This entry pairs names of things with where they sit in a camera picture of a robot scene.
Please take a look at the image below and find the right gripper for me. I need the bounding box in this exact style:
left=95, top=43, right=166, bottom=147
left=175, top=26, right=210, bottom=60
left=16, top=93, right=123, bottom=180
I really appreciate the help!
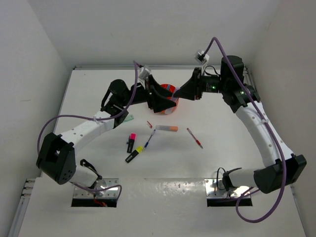
left=174, top=67, right=229, bottom=100

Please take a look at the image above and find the pink highlighter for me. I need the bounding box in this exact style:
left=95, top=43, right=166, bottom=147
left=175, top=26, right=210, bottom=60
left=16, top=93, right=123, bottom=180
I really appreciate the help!
left=127, top=133, right=136, bottom=154

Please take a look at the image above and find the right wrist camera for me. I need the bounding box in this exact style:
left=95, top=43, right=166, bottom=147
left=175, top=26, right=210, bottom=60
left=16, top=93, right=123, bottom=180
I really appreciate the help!
left=195, top=50, right=209, bottom=73

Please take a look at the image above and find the red pen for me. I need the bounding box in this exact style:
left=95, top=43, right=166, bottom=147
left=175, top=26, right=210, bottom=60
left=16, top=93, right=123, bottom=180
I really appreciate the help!
left=187, top=128, right=203, bottom=149

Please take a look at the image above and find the metal mounting plate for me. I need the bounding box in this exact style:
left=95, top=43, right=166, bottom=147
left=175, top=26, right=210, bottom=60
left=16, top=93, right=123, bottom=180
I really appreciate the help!
left=204, top=178, right=249, bottom=199
left=73, top=178, right=120, bottom=199

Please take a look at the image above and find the orange round container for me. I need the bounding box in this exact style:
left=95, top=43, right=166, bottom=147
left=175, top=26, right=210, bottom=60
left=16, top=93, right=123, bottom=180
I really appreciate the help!
left=159, top=83, right=179, bottom=115

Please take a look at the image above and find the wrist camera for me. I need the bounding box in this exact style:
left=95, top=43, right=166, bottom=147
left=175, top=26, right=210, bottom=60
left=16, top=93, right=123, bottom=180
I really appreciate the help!
left=138, top=65, right=151, bottom=82
left=195, top=50, right=209, bottom=73

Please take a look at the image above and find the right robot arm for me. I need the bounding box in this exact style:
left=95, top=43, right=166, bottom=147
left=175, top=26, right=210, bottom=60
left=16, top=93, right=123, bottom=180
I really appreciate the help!
left=175, top=52, right=307, bottom=194

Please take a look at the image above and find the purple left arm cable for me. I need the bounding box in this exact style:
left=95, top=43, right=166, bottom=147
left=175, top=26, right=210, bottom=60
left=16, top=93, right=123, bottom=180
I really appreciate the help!
left=37, top=60, right=144, bottom=198

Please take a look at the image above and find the purple highlighter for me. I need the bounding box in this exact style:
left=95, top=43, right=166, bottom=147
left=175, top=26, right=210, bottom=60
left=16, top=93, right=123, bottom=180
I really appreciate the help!
left=171, top=94, right=178, bottom=103

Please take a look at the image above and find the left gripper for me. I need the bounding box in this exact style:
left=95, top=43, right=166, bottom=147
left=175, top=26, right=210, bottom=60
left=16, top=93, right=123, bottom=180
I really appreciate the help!
left=119, top=74, right=175, bottom=112

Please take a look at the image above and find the yellow highlighter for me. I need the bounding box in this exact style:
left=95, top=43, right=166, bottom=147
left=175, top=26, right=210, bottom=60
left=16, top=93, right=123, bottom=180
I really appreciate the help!
left=125, top=146, right=144, bottom=163

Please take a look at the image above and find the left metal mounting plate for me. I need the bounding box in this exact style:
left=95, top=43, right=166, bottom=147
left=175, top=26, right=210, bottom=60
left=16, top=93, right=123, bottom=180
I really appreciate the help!
left=73, top=178, right=120, bottom=199

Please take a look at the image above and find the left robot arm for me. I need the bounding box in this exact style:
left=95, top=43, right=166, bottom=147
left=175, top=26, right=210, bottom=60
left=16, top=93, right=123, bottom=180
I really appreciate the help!
left=36, top=75, right=176, bottom=188

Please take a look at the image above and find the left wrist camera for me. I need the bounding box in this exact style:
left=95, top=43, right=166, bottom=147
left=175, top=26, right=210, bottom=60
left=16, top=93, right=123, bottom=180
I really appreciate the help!
left=138, top=65, right=151, bottom=82

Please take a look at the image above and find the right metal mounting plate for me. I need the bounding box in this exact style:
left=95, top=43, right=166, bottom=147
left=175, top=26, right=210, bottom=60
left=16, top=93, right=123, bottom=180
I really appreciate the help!
left=204, top=178, right=249, bottom=199

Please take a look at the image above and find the orange highlighter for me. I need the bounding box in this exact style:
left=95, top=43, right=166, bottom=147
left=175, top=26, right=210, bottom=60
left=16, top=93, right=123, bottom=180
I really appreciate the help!
left=155, top=125, right=178, bottom=132

